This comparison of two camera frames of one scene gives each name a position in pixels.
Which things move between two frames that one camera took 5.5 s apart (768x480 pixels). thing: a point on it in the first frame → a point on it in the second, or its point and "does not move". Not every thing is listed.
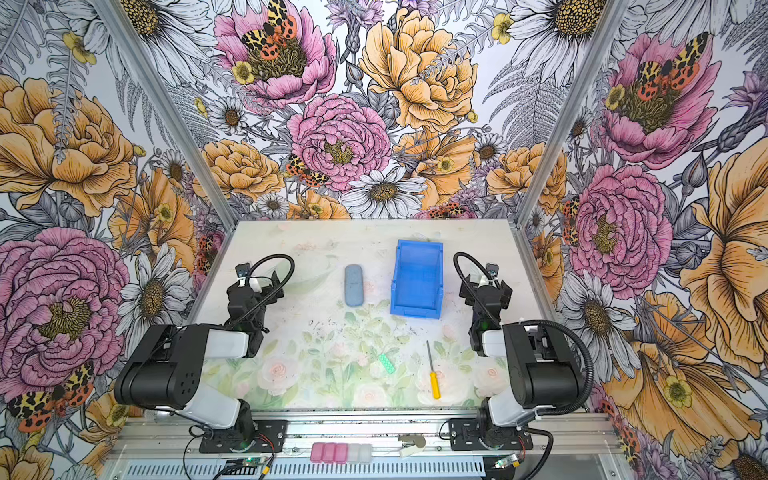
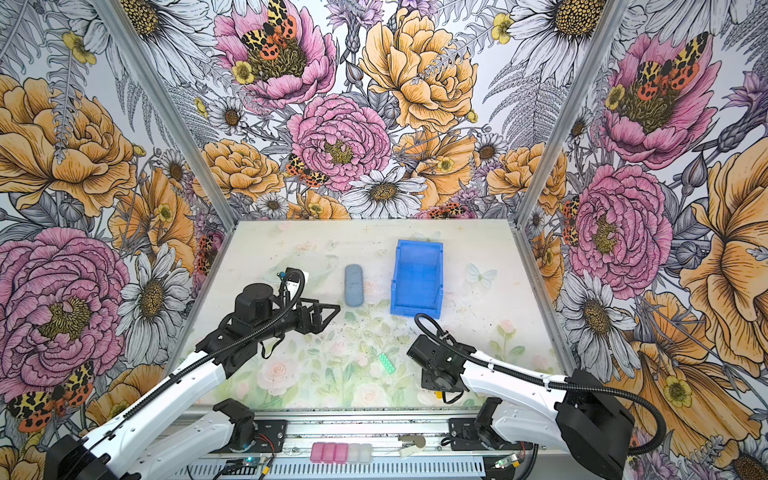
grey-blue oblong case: (353, 285) does not move
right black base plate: (465, 432) does not move
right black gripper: (469, 288) → (426, 379)
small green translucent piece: (386, 362) does not move
